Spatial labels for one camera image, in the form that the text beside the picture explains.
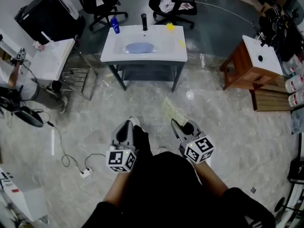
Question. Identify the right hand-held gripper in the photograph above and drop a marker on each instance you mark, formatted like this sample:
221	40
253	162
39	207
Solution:
198	148

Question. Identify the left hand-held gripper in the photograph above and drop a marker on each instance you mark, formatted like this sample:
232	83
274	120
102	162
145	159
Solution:
118	159

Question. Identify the yellow-green sponge cloth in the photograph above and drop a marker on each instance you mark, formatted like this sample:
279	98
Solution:
172	110

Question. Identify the large blue plate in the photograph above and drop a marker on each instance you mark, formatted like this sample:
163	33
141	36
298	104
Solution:
139	48

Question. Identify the person's right forearm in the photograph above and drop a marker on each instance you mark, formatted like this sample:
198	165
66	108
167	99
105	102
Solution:
209	177

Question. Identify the person's left forearm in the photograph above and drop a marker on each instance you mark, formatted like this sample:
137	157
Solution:
116	191

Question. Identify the person's left white shoe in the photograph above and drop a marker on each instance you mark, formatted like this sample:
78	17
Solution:
135	120

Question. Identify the person's white shoe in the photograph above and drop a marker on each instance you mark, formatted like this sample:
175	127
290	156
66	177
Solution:
162	149
135	120

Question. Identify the person's right white shoe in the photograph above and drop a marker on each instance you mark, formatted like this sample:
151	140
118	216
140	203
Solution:
162	149

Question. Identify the white power strip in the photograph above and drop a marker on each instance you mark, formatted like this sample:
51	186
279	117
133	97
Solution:
86	173

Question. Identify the person's black clothing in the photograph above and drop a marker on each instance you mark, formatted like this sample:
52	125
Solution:
166	186

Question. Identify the black metal sink stand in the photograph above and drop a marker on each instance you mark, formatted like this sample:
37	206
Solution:
147	76

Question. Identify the white ceramic sink basin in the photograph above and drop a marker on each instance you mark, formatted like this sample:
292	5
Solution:
166	52

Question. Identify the brown wooden cabinet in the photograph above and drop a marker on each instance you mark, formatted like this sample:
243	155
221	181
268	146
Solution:
240	65

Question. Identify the wooden slat crate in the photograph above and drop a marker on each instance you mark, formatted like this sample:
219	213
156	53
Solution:
270	98

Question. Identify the white sink basin on rack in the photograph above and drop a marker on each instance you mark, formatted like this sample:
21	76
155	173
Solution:
52	60

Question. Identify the blue plastic bottle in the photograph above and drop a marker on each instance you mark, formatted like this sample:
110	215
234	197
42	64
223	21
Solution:
115	26

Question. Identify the white sink top with hole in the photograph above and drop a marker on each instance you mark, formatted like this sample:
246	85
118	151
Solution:
263	53

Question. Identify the black faucet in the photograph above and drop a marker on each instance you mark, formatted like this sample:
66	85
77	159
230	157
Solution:
144	22

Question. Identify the clear plastic bag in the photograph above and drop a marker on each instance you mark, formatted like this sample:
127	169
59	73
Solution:
298	122

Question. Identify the clear plastic bottle red label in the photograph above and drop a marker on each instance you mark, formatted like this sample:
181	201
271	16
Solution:
297	99
293	64
295	83

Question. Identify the black equipment stand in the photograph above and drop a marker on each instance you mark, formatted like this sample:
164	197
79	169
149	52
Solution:
295	170

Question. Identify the white control box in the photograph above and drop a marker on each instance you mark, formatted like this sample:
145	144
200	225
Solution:
23	198

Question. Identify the pink paper sheet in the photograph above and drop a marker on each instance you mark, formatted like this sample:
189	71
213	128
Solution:
186	6

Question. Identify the clear pink plastic packet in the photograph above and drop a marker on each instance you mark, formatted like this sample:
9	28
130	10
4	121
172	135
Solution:
39	46

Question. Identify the white stained cloth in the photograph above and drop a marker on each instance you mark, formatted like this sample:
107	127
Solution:
166	5

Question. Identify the white paper sheet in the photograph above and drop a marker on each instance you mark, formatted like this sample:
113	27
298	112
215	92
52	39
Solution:
99	0

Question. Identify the black and white machine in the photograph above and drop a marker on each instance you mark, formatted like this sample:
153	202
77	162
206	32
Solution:
47	15

